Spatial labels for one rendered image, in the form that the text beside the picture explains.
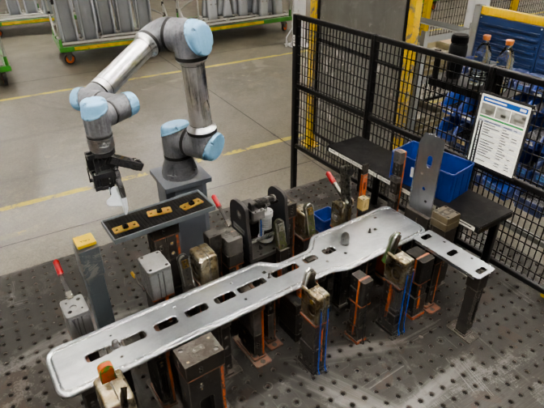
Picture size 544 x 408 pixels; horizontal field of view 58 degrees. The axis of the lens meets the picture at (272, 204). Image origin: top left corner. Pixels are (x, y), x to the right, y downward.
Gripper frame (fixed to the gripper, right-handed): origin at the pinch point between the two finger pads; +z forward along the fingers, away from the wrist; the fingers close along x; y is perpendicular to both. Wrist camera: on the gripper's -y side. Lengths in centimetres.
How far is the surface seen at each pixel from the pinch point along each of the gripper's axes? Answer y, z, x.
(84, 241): 13.5, 9.4, 0.1
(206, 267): -18.5, 20.8, 20.5
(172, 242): -14.5, 20.1, 2.0
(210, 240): -24.6, 16.5, 12.9
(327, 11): -244, -5, -195
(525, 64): -264, 3, -26
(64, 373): 32, 25, 34
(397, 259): -75, 21, 53
